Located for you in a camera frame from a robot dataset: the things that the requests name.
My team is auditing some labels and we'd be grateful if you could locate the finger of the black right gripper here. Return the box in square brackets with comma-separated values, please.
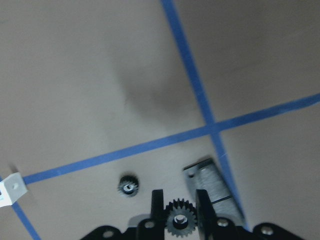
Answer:
[195, 189, 217, 240]

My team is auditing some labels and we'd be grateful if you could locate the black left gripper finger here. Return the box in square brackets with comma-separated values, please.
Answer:
[150, 189, 165, 240]

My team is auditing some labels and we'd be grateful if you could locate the black bearing gear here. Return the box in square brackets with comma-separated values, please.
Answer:
[164, 198, 197, 238]
[117, 172, 140, 198]

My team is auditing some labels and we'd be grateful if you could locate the black brake pad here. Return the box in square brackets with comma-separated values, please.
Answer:
[182, 157, 246, 227]

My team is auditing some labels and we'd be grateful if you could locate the white curved plastic part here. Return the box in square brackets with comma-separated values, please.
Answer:
[0, 172, 28, 208]

